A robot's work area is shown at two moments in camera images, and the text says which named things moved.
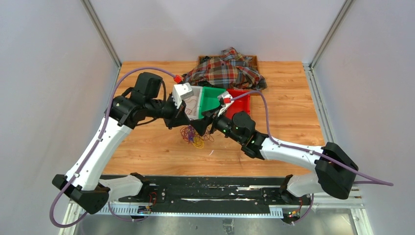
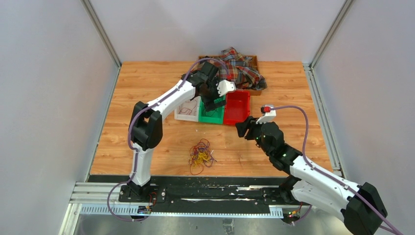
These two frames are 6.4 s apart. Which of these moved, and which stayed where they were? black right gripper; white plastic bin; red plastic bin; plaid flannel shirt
Moved: black right gripper
Stayed: plaid flannel shirt; red plastic bin; white plastic bin
